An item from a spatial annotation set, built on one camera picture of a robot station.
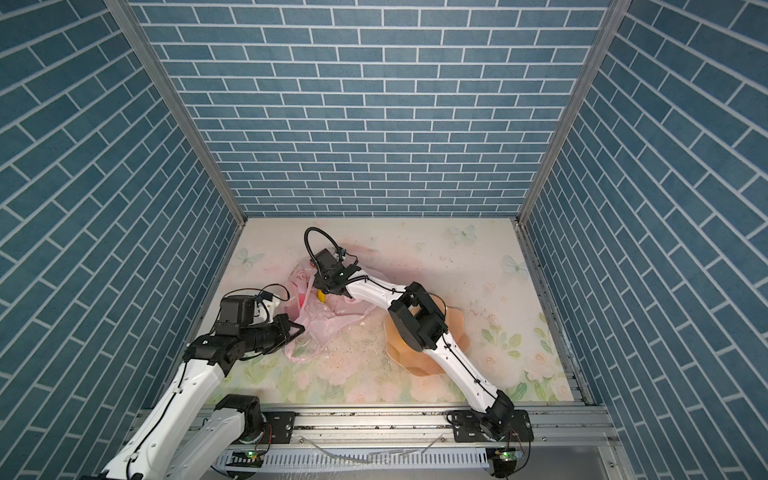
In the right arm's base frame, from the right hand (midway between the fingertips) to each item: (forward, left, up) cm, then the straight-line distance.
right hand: (315, 278), depth 100 cm
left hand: (-22, -5, +9) cm, 24 cm away
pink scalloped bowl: (-24, -36, -2) cm, 43 cm away
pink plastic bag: (-17, -7, +6) cm, 20 cm away
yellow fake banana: (-7, -4, 0) cm, 8 cm away
